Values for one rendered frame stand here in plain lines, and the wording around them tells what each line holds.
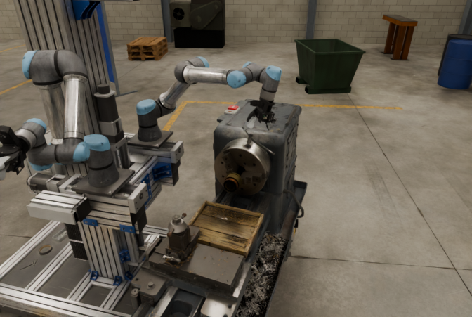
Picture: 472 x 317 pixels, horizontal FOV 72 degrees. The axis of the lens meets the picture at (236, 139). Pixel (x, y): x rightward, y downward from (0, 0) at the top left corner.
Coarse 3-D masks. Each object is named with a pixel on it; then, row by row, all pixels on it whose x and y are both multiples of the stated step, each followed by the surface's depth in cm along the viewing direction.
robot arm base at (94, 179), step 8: (112, 160) 162; (88, 168) 159; (96, 168) 156; (104, 168) 157; (112, 168) 161; (88, 176) 162; (96, 176) 157; (104, 176) 159; (112, 176) 161; (96, 184) 158; (104, 184) 159
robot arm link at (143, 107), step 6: (144, 102) 199; (150, 102) 198; (156, 102) 202; (138, 108) 195; (144, 108) 194; (150, 108) 195; (156, 108) 200; (138, 114) 196; (144, 114) 195; (150, 114) 196; (156, 114) 200; (138, 120) 199; (144, 120) 197; (150, 120) 198; (156, 120) 202; (144, 126) 199
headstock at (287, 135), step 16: (240, 112) 219; (288, 112) 218; (224, 128) 198; (240, 128) 197; (256, 128) 196; (272, 128) 196; (288, 128) 197; (224, 144) 199; (272, 144) 188; (288, 144) 202; (272, 160) 192; (288, 160) 214; (272, 176) 197; (272, 192) 202
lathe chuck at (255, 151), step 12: (228, 144) 188; (240, 144) 182; (252, 144) 183; (240, 156) 180; (252, 156) 177; (264, 156) 182; (216, 168) 189; (252, 168) 180; (264, 168) 178; (264, 180) 181; (240, 192) 191; (252, 192) 188
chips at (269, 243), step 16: (272, 240) 207; (288, 240) 211; (256, 256) 195; (272, 256) 193; (256, 272) 184; (272, 272) 184; (256, 288) 174; (272, 288) 178; (240, 304) 170; (256, 304) 165
